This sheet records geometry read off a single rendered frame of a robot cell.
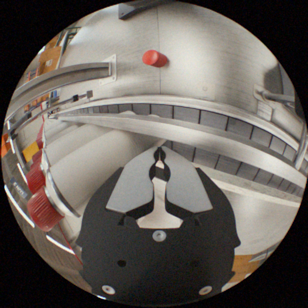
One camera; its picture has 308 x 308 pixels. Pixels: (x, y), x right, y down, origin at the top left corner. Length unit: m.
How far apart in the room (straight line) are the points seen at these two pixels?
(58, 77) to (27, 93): 0.08
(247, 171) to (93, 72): 0.37
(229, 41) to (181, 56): 0.11
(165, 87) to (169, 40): 0.11
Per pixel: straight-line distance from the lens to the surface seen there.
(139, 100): 0.19
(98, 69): 0.32
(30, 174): 0.15
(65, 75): 0.28
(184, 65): 0.21
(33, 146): 0.29
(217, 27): 0.25
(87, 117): 0.16
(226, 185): 0.15
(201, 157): 0.17
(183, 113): 0.15
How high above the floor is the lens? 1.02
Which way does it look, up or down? 45 degrees down
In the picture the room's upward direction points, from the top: 132 degrees counter-clockwise
